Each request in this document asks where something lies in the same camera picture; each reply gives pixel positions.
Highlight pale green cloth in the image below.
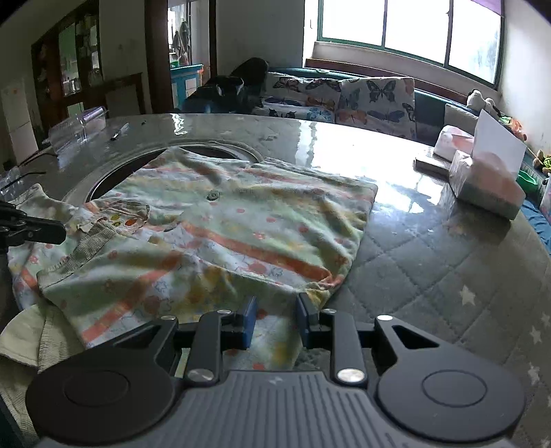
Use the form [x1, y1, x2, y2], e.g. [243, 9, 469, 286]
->
[0, 302, 87, 431]

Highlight orange soft toy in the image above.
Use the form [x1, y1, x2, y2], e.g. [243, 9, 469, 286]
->
[501, 116, 528, 142]

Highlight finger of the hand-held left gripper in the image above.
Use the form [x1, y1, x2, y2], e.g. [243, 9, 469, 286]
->
[0, 200, 66, 250]

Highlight white plush toy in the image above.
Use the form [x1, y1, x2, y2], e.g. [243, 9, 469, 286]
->
[467, 89, 500, 116]

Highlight purple curtain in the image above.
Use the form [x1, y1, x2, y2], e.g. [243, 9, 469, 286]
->
[471, 0, 504, 16]

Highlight dark wooden cabinet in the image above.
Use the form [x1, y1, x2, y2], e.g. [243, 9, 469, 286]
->
[30, 0, 104, 122]

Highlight plain grey cushion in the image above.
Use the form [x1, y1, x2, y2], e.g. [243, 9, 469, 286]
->
[443, 103, 480, 130]

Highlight hanging clothes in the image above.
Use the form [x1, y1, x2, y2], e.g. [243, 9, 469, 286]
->
[172, 19, 193, 66]

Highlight floral striped shirt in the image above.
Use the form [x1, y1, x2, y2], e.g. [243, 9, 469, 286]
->
[9, 145, 378, 372]

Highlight open tissue pack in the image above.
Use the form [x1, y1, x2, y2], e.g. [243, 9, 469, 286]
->
[448, 110, 528, 220]

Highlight white refrigerator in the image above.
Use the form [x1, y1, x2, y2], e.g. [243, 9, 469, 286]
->
[0, 78, 39, 165]

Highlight pink white tissue pack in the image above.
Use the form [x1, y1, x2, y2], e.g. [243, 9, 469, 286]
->
[433, 125, 474, 158]

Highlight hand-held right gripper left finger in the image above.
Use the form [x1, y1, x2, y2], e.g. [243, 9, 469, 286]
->
[110, 296, 259, 386]

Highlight blue storage container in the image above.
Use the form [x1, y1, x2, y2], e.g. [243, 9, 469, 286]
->
[170, 64, 204, 111]

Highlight green framed window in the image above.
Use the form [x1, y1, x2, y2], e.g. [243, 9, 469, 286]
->
[316, 0, 505, 89]

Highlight butterfly print cushion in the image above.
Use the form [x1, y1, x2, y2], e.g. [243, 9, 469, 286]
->
[253, 98, 337, 125]
[263, 71, 345, 108]
[336, 77, 417, 141]

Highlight clear plastic packaging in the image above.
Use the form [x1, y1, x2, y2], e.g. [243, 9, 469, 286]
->
[47, 105, 108, 152]

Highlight black bag on sofa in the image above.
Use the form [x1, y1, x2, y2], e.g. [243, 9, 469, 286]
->
[178, 57, 270, 115]

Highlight green plastic item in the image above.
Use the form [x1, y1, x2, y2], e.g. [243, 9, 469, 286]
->
[517, 170, 541, 194]

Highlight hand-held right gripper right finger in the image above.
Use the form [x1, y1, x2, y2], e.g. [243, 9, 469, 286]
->
[296, 293, 440, 385]

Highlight wooden framed board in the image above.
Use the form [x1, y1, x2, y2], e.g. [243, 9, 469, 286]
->
[104, 73, 145, 118]

